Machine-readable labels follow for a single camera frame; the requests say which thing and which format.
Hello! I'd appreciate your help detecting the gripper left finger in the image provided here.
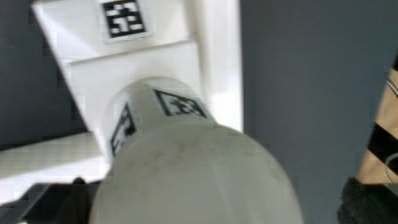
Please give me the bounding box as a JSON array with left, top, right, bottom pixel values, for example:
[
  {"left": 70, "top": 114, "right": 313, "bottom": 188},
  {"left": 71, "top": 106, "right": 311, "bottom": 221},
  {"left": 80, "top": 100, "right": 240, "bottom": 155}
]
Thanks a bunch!
[{"left": 0, "top": 183, "right": 57, "bottom": 224}]

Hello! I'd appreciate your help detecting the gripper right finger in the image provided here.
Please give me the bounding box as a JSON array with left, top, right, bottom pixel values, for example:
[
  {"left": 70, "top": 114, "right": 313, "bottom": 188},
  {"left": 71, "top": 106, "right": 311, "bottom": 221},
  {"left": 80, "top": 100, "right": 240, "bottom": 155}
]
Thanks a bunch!
[{"left": 338, "top": 178, "right": 398, "bottom": 224}]

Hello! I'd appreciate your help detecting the tan taped surface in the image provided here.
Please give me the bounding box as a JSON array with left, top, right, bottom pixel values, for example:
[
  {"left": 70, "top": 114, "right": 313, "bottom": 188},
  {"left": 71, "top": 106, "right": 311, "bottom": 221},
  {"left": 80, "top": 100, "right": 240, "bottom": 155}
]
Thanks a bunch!
[{"left": 359, "top": 65, "right": 398, "bottom": 184}]

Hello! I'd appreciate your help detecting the white lamp bulb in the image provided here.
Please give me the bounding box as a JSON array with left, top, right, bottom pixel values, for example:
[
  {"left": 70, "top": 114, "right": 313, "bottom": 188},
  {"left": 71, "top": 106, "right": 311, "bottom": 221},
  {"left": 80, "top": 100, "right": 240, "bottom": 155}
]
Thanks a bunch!
[{"left": 89, "top": 78, "right": 304, "bottom": 224}]

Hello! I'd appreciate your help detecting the white lamp base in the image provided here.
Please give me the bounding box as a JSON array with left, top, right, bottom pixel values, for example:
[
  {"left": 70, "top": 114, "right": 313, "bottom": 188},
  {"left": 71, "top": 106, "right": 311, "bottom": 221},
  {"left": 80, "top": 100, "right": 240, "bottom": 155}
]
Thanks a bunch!
[{"left": 32, "top": 0, "right": 244, "bottom": 157}]

